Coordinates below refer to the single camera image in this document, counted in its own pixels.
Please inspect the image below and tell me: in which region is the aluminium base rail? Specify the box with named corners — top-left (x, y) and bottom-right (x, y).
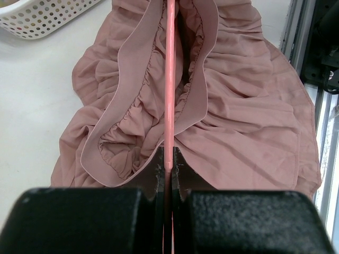
top-left (280, 0), bottom-right (339, 231)

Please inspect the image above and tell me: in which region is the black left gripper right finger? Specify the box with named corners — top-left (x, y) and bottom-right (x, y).
top-left (172, 148), bottom-right (334, 253)

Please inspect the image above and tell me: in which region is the pink pleated skirt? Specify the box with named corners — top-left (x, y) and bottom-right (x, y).
top-left (51, 1), bottom-right (322, 197)

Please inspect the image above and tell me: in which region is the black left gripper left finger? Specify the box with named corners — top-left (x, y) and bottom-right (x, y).
top-left (1, 148), bottom-right (164, 253)

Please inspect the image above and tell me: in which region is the white laundry basket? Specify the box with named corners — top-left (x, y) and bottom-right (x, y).
top-left (1, 0), bottom-right (100, 40)

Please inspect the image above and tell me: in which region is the pink wire hanger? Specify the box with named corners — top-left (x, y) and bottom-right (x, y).
top-left (163, 0), bottom-right (176, 253)

